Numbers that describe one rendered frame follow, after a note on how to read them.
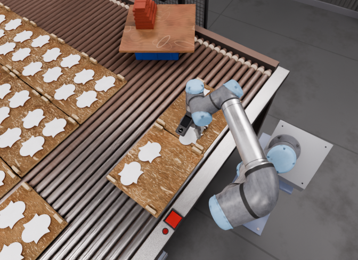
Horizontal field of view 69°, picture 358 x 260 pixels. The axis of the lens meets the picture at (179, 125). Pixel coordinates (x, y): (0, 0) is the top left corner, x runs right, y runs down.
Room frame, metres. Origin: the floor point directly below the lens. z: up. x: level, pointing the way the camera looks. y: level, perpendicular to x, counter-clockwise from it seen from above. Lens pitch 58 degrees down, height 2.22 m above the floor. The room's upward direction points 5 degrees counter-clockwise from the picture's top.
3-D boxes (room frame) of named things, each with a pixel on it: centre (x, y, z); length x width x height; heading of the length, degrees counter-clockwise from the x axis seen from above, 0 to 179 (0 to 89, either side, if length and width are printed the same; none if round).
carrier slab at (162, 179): (0.55, 0.14, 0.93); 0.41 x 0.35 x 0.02; 139
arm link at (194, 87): (0.68, -0.08, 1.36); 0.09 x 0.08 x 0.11; 7
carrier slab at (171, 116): (0.87, -0.13, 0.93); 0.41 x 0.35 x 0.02; 138
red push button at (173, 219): (0.27, 0.07, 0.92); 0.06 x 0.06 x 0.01; 48
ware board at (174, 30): (1.57, 0.08, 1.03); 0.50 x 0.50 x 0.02; 83
